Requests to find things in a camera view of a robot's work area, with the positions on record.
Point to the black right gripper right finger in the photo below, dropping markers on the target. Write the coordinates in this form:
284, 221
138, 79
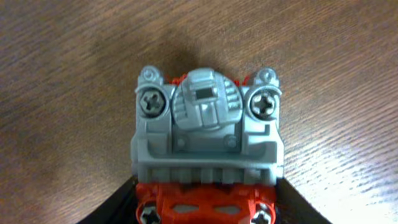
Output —
292, 208

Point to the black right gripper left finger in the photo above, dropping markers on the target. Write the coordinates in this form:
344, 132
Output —
119, 208

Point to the red toy fire truck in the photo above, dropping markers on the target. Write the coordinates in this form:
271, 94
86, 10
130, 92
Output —
207, 148

